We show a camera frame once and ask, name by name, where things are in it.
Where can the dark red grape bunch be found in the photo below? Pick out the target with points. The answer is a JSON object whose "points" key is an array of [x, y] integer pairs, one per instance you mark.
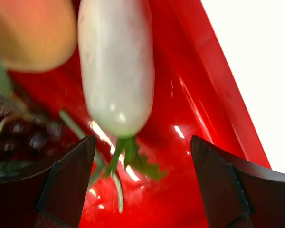
{"points": [[32, 134]]}

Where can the red plastic tray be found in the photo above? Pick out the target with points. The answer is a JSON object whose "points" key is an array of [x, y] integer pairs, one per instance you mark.
{"points": [[195, 94]]}

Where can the peach fruit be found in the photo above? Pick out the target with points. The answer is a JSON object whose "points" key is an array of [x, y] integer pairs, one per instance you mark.
{"points": [[36, 35]]}

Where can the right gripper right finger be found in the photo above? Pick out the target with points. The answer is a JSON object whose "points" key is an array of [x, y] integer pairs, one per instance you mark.
{"points": [[237, 193]]}

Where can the white garlic bulb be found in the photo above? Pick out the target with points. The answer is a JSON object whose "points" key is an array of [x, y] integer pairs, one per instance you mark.
{"points": [[115, 45]]}

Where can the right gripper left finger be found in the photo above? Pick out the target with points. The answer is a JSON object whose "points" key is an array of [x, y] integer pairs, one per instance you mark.
{"points": [[49, 193]]}

